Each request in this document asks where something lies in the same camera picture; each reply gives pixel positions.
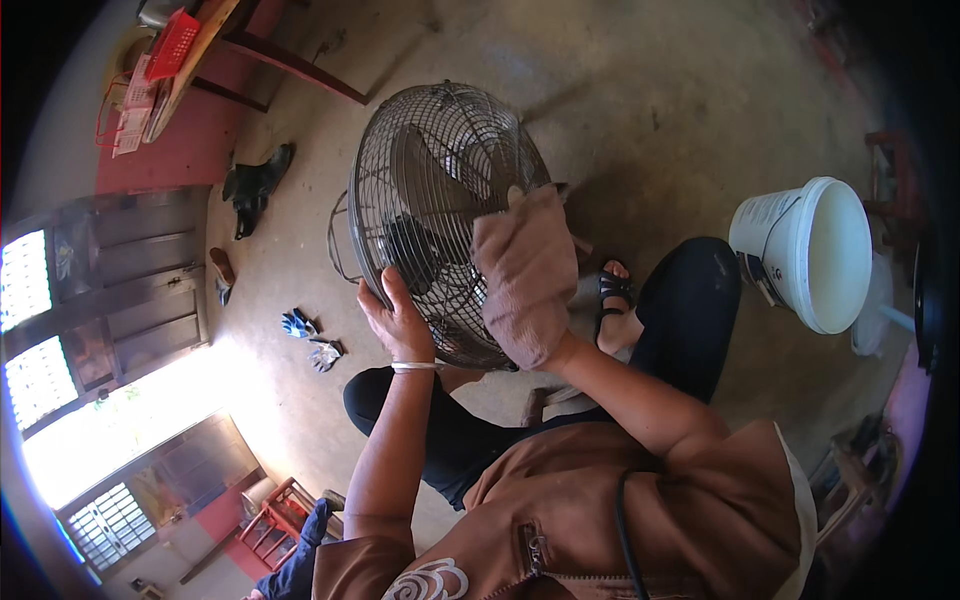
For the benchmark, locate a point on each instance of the person's body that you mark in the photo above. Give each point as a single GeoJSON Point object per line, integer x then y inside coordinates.
{"type": "Point", "coordinates": [585, 517]}

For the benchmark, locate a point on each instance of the dark red chair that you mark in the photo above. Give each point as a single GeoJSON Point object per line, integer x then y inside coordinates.
{"type": "Point", "coordinates": [892, 187]}

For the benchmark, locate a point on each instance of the grey work glove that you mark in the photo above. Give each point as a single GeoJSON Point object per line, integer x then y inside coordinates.
{"type": "Point", "coordinates": [325, 355]}

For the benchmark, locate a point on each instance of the person's left hand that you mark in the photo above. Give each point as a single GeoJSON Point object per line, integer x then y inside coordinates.
{"type": "Point", "coordinates": [405, 330]}

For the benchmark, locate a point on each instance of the low wooden stool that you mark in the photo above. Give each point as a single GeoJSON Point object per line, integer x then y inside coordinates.
{"type": "Point", "coordinates": [551, 401]}

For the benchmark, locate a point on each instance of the black shoe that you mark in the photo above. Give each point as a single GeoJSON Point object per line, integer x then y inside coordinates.
{"type": "Point", "coordinates": [247, 214]}
{"type": "Point", "coordinates": [262, 176]}

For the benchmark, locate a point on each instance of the person's legs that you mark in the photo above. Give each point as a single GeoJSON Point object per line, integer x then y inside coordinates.
{"type": "Point", "coordinates": [686, 315]}

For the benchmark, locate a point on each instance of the blue work glove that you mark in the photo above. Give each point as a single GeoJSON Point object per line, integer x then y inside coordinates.
{"type": "Point", "coordinates": [298, 324]}

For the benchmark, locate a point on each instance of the metal cage fan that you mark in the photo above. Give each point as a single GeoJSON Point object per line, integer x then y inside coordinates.
{"type": "Point", "coordinates": [427, 172]}

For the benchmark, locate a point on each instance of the clear plastic bag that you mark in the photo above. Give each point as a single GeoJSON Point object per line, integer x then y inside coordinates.
{"type": "Point", "coordinates": [874, 311]}

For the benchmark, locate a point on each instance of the red wooden chair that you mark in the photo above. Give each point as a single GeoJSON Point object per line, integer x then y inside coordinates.
{"type": "Point", "coordinates": [274, 525]}

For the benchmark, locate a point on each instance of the wooden table with items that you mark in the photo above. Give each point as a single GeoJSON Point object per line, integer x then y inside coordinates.
{"type": "Point", "coordinates": [169, 67]}

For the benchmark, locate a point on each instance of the brown slipper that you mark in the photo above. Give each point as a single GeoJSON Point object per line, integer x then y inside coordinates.
{"type": "Point", "coordinates": [222, 271]}

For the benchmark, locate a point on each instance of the dark blue cloth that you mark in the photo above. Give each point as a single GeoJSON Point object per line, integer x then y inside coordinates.
{"type": "Point", "coordinates": [300, 559]}

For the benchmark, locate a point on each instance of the brown cloth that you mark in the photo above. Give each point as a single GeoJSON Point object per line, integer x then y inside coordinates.
{"type": "Point", "coordinates": [525, 277]}

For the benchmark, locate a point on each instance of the worn wooden stool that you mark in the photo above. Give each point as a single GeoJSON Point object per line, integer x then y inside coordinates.
{"type": "Point", "coordinates": [851, 476]}

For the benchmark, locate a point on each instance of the white plastic bucket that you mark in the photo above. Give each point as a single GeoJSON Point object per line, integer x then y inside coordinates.
{"type": "Point", "coordinates": [814, 251]}

